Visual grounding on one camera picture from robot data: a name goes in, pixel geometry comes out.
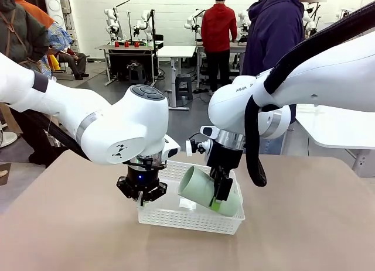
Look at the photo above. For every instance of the blue patterned garment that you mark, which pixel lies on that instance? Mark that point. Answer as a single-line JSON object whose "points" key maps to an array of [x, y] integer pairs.
{"points": [[58, 38]]}

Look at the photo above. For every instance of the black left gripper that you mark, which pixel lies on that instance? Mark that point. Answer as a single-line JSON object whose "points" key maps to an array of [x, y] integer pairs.
{"points": [[143, 178]]}

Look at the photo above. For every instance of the white standing desk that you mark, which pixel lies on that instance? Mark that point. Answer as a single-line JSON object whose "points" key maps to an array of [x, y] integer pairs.
{"points": [[175, 51]]}

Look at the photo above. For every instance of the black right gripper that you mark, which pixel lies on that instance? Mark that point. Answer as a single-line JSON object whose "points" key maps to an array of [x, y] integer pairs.
{"points": [[225, 155]]}

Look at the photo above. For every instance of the white perforated plastic basket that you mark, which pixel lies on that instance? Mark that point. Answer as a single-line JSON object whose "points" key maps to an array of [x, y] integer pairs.
{"points": [[181, 221]]}

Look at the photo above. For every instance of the white robot workbench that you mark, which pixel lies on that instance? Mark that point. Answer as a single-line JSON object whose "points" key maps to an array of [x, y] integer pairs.
{"points": [[202, 50]]}

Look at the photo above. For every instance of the person in red jacket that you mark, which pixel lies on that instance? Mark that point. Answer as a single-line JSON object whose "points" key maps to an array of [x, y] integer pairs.
{"points": [[218, 28]]}

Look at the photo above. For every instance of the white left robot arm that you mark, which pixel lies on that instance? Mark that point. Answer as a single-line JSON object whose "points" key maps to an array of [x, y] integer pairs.
{"points": [[88, 121]]}

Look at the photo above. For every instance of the brown cardboard box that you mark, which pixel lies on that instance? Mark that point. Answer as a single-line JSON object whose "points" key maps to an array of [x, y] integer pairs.
{"points": [[8, 118]]}

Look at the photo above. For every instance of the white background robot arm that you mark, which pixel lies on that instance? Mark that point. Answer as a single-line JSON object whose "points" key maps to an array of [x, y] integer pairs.
{"points": [[243, 17], [190, 20], [145, 19], [307, 17], [112, 28]]}

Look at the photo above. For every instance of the white round stand base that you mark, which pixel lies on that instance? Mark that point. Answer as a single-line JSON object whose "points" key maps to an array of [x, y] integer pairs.
{"points": [[7, 139]]}

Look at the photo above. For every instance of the orange jacket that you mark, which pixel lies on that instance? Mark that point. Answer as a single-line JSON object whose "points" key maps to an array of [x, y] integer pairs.
{"points": [[38, 16]]}

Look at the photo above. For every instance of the person in purple jacket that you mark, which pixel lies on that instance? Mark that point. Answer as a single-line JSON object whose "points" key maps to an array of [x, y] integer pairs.
{"points": [[272, 34]]}

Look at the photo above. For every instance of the grey plastic stool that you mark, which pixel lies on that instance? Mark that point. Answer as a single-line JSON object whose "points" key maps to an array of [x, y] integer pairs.
{"points": [[184, 86]]}

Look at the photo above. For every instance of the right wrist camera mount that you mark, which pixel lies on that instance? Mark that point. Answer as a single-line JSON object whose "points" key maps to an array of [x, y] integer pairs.
{"points": [[189, 146]]}

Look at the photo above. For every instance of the dark small stool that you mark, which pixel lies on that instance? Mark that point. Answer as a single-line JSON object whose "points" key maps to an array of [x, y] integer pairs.
{"points": [[136, 75]]}

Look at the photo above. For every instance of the grey metal desk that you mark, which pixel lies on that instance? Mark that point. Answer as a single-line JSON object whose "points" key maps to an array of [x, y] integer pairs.
{"points": [[102, 47]]}

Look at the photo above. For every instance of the seated person in dark clothes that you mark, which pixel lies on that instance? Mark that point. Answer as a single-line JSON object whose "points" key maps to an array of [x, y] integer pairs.
{"points": [[73, 60]]}

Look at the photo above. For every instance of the pale green cup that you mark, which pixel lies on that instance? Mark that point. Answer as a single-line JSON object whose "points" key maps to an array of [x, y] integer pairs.
{"points": [[196, 186]]}

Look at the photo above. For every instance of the person in dark green coat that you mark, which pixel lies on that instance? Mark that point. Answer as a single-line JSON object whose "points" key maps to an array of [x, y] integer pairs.
{"points": [[20, 37]]}

